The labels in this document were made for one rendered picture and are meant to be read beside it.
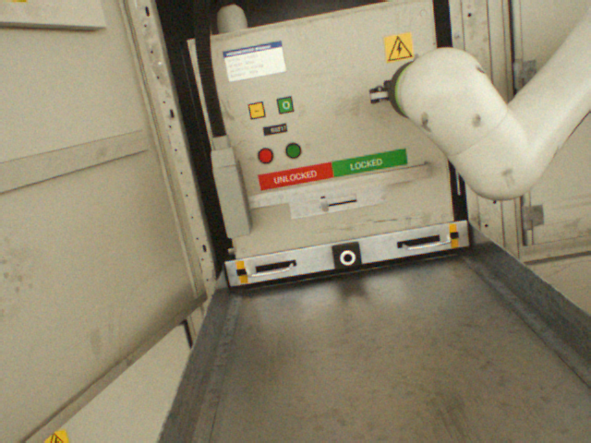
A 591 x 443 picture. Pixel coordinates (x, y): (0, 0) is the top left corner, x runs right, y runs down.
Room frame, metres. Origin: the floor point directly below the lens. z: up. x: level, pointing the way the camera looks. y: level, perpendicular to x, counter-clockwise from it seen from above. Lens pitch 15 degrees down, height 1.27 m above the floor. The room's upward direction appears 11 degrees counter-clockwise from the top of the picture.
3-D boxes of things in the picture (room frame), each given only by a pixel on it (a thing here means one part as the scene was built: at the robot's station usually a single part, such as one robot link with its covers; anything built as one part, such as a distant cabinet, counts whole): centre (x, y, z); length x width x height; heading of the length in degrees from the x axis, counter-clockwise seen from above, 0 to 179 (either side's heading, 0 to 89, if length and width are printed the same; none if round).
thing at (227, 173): (1.02, 0.11, 1.09); 0.08 x 0.05 x 0.17; 178
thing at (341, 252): (1.06, -0.10, 0.90); 0.06 x 0.03 x 0.05; 88
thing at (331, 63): (1.08, -0.10, 1.15); 0.48 x 0.01 x 0.48; 88
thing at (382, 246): (1.10, -0.10, 0.89); 0.54 x 0.05 x 0.06; 88
